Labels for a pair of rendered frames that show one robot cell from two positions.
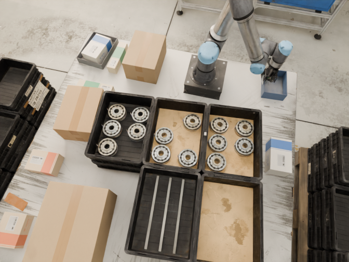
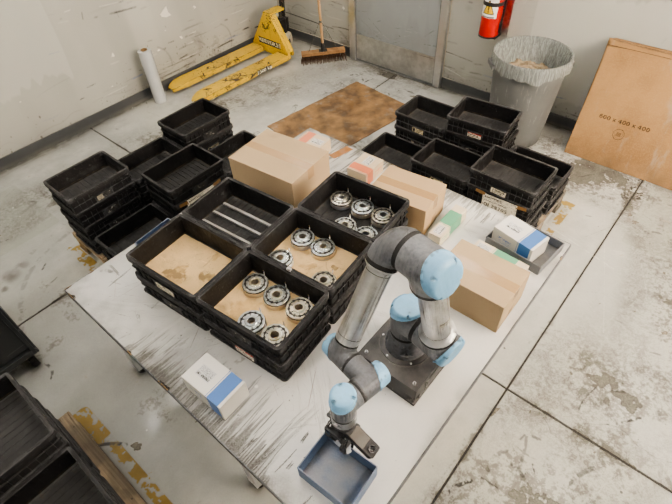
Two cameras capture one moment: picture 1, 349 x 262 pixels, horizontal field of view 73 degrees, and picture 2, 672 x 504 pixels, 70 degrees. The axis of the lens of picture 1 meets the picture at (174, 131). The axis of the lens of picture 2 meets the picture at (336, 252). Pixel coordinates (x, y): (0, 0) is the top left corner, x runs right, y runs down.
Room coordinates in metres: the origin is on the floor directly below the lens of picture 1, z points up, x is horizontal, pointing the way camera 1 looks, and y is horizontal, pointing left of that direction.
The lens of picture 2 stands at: (1.26, -1.12, 2.30)
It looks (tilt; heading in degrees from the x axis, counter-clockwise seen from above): 47 degrees down; 120
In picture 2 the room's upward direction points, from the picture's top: 3 degrees counter-clockwise
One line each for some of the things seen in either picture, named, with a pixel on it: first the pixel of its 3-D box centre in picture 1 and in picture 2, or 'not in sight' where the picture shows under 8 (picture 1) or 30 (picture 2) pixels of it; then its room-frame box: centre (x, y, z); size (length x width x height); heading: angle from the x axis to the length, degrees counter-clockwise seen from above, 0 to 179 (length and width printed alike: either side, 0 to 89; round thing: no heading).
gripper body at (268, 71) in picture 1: (271, 71); (342, 426); (0.94, -0.60, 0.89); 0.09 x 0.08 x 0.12; 171
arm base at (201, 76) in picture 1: (204, 68); (406, 335); (0.99, -0.19, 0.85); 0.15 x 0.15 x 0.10
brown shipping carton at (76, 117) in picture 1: (83, 114); (405, 200); (0.69, 0.56, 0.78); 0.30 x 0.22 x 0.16; 175
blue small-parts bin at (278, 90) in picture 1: (273, 84); (337, 471); (0.96, -0.67, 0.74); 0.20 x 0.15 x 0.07; 171
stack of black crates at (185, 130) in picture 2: not in sight; (201, 144); (-1.00, 0.98, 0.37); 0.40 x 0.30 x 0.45; 77
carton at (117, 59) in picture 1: (118, 57); (498, 260); (1.18, 0.41, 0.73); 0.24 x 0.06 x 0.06; 165
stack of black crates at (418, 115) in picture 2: not in sight; (427, 132); (0.37, 1.85, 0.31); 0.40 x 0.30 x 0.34; 167
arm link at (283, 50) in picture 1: (282, 51); (343, 402); (0.95, -0.60, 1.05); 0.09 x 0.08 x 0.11; 67
